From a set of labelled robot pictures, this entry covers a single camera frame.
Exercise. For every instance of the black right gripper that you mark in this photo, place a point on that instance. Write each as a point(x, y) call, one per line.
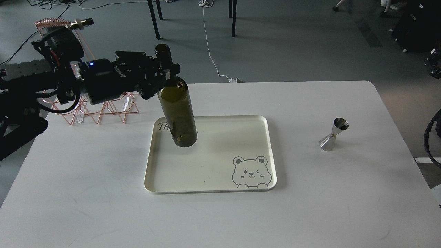
point(432, 63)

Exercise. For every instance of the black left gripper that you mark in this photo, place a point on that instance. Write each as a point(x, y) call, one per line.
point(102, 80)

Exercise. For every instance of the dark green wine bottle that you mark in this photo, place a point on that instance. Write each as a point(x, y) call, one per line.
point(176, 105)

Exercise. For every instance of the silver steel jigger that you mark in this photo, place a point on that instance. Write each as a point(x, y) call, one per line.
point(328, 142)

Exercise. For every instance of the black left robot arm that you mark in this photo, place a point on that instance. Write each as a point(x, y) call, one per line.
point(58, 81)

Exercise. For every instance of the dark cabinet top right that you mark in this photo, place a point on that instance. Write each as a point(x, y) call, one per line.
point(419, 27)

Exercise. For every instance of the black table legs left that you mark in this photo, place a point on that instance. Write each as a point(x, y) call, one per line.
point(153, 16)

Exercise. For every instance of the black table legs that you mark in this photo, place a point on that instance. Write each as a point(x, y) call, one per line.
point(153, 16)
point(232, 15)

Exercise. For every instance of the black table legs right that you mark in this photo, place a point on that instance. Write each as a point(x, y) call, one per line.
point(232, 15)

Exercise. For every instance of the cream bear serving tray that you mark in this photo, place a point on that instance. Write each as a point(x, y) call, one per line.
point(231, 154)

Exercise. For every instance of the rose gold wire bottle rack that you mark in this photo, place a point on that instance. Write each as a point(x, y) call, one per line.
point(121, 107)

